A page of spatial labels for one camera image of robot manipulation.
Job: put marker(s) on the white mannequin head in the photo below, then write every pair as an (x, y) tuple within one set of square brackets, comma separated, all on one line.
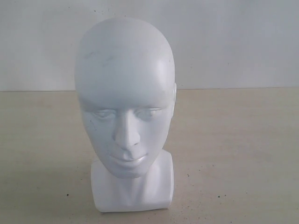
[(125, 83)]

